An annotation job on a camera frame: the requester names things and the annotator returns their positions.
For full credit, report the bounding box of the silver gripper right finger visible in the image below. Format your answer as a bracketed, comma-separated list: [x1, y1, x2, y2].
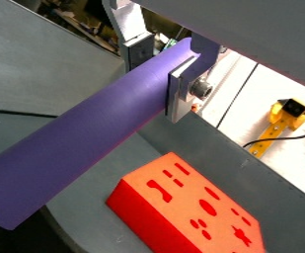
[165, 33, 221, 124]

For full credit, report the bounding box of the red foam shape-sorting block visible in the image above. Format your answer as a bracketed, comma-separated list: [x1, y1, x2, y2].
[106, 152, 265, 253]

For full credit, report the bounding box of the purple cylinder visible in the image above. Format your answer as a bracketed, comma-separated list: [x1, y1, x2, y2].
[0, 38, 193, 230]

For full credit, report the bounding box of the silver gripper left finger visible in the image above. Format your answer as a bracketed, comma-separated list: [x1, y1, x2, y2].
[102, 0, 154, 71]

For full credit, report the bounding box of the black cable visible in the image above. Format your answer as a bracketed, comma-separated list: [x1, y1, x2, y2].
[242, 110, 305, 149]

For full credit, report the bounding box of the yellow camera mount bracket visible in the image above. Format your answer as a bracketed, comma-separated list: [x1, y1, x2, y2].
[246, 99, 305, 158]

